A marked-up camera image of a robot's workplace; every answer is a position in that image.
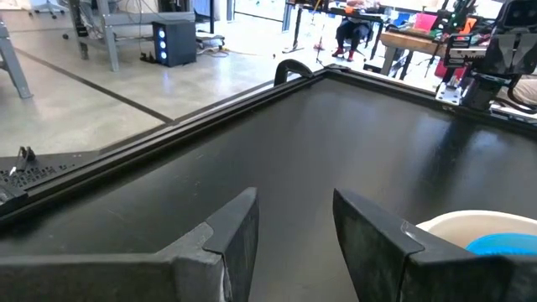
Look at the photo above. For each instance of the white bowl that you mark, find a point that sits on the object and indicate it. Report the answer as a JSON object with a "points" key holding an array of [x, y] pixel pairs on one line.
{"points": [[449, 226]]}

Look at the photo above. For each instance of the black computer tower blue lights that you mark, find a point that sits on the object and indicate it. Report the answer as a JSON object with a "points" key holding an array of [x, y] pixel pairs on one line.
{"points": [[176, 42]]}

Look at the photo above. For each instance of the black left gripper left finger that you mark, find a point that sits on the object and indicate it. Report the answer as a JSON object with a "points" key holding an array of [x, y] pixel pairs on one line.
{"points": [[126, 279]]}

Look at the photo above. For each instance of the person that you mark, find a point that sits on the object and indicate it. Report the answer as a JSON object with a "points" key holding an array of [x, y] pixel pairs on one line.
{"points": [[352, 29]]}

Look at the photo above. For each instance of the black desk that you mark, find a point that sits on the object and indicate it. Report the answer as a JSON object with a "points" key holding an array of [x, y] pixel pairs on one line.
{"points": [[312, 10]]}

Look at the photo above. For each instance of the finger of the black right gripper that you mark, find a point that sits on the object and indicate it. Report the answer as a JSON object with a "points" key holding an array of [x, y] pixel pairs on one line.
{"points": [[501, 52], [529, 52]]}

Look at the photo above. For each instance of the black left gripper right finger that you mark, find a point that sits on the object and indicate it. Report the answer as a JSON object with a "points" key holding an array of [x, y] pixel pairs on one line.
{"points": [[419, 277]]}

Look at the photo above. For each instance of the grey metal table frame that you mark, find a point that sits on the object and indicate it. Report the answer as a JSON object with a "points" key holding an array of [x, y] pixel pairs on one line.
{"points": [[111, 38]]}

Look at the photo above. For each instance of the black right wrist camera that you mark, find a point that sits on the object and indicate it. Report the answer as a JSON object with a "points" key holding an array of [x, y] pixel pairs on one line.
{"points": [[520, 14]]}

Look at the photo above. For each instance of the wooden workbench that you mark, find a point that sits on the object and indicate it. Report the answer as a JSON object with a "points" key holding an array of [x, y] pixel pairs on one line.
{"points": [[411, 42]]}

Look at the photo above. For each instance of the pink box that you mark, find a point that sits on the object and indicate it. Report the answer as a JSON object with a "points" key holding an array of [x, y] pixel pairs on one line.
{"points": [[425, 22]]}

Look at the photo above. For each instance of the grey metal table leg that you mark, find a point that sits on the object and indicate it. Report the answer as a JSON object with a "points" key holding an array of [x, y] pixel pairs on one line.
{"points": [[12, 63]]}

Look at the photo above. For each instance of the blue object in bowl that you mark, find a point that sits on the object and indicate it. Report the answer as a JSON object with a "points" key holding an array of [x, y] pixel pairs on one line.
{"points": [[503, 245]]}

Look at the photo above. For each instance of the black perforated panel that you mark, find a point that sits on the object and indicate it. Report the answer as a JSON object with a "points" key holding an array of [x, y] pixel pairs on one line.
{"points": [[38, 172]]}

